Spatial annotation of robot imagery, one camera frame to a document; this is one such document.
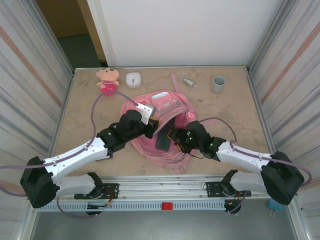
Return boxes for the pink student backpack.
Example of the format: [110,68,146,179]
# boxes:
[120,72,217,175]

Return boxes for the clear plastic tube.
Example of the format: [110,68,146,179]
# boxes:
[179,74,201,90]

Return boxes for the white square clock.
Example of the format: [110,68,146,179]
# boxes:
[125,72,142,88]

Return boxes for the pink plush doll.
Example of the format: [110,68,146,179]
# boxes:
[96,68,120,97]

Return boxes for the grey cup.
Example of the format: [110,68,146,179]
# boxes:
[210,75,227,94]

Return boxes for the blue binder clip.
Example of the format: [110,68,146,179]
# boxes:
[267,199,283,219]

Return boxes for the translucent corrugated side panel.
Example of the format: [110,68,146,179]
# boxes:
[249,0,320,240]
[0,0,73,240]

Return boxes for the brown wooden door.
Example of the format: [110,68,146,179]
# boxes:
[34,0,107,61]

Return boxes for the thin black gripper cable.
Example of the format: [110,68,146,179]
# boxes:
[183,148,205,160]

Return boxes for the wide aluminium base rail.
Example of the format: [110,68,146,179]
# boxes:
[29,174,300,201]

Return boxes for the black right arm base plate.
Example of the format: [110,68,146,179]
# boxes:
[205,180,251,198]

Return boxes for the aluminium table edge rail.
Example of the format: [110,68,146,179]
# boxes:
[44,69,76,180]
[246,66,285,180]
[73,65,251,71]

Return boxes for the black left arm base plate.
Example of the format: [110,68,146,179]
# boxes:
[101,182,120,200]

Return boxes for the grey slotted cable duct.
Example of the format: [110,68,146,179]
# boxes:
[37,201,227,212]

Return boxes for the thin red black wires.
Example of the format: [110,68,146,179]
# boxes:
[103,189,118,208]
[224,191,252,215]

